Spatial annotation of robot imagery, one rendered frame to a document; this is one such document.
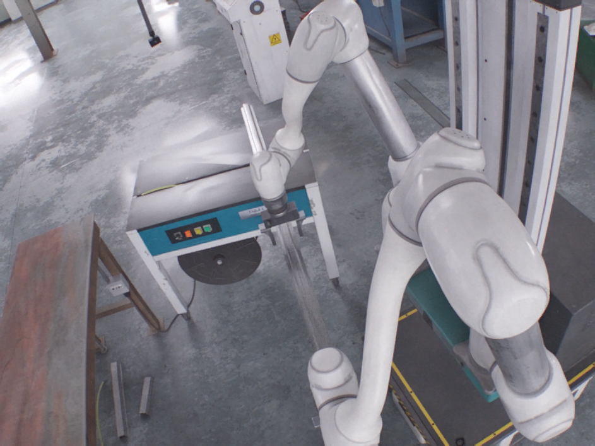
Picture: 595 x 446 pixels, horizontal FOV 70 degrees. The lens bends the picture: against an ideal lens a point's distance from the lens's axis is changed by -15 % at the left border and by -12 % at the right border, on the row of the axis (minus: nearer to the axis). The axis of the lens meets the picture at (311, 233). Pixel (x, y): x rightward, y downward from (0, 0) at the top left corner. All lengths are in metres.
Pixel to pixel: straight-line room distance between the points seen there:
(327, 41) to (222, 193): 1.13
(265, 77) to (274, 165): 2.62
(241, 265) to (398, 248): 1.90
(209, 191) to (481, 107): 1.38
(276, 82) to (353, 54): 2.86
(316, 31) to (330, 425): 0.91
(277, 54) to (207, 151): 1.81
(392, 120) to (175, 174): 1.28
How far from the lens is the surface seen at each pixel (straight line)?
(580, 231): 1.75
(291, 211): 1.76
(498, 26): 1.11
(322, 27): 1.24
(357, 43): 1.40
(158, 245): 2.31
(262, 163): 1.60
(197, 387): 2.51
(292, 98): 1.38
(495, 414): 1.89
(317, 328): 1.57
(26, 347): 2.03
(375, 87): 1.46
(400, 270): 0.84
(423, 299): 1.54
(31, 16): 8.47
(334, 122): 3.82
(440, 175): 0.69
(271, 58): 4.15
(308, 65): 1.28
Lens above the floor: 2.05
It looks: 45 degrees down
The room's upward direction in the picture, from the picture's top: 15 degrees counter-clockwise
